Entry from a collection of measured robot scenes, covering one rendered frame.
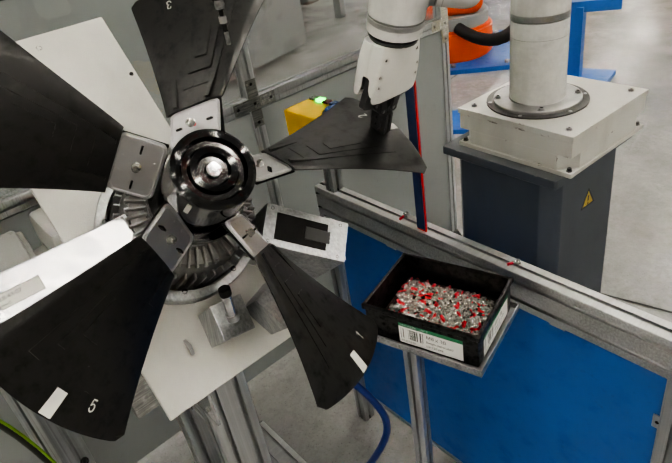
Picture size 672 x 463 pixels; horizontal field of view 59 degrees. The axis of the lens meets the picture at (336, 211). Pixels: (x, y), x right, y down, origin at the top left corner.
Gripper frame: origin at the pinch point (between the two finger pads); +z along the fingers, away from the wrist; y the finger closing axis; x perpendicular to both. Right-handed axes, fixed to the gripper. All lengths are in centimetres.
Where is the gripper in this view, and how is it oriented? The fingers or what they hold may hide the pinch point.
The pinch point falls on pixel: (381, 119)
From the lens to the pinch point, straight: 99.7
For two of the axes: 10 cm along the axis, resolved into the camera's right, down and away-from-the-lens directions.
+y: -7.4, 4.3, -5.2
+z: -0.6, 7.2, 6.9
